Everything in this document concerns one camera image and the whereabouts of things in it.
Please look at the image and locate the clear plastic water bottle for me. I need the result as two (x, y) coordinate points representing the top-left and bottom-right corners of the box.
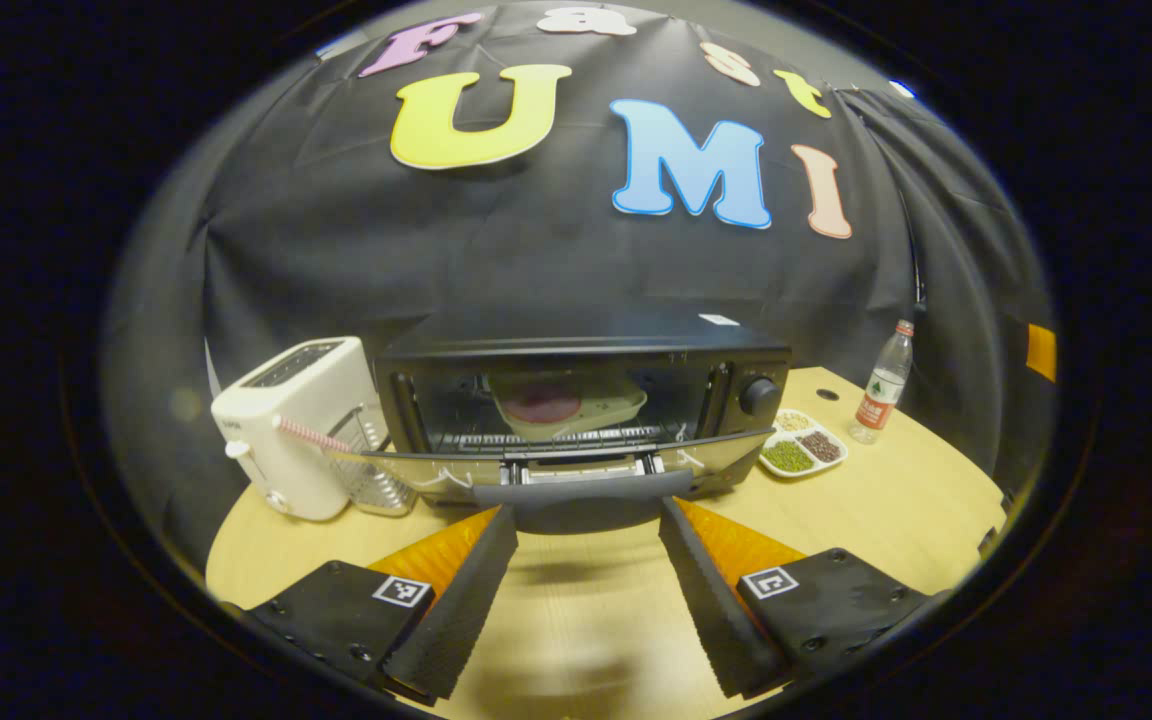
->
(848, 320), (915, 445)

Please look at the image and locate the pile of green beans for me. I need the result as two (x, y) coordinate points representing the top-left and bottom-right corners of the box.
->
(762, 441), (815, 473)

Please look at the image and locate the black backdrop cloth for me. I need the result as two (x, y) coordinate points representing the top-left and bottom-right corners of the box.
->
(101, 0), (1057, 571)

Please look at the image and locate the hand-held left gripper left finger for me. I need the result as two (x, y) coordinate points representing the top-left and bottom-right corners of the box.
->
(236, 505), (520, 701)

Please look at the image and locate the black electric oven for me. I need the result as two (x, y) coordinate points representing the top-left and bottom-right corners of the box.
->
(361, 310), (794, 536)

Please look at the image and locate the white divided dish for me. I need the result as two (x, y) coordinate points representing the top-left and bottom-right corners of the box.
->
(758, 408), (849, 479)

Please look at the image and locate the white toaster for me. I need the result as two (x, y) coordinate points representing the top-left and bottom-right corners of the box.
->
(211, 337), (382, 522)

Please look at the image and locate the pink meat slice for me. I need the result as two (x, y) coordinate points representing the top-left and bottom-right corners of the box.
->
(504, 385), (582, 424)

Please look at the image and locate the pale food tray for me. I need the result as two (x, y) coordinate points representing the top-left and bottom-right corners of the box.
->
(489, 370), (649, 441)

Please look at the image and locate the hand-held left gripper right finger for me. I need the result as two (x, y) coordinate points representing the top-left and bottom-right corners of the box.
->
(658, 497), (937, 701)

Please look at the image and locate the metal oven wire rack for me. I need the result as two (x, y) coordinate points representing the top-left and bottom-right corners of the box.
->
(436, 425), (677, 453)

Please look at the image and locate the pink striped straw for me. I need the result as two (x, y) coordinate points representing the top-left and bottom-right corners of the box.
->
(276, 417), (352, 453)

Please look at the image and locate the wire mesh basket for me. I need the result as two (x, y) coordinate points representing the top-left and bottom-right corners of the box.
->
(331, 410), (417, 517)

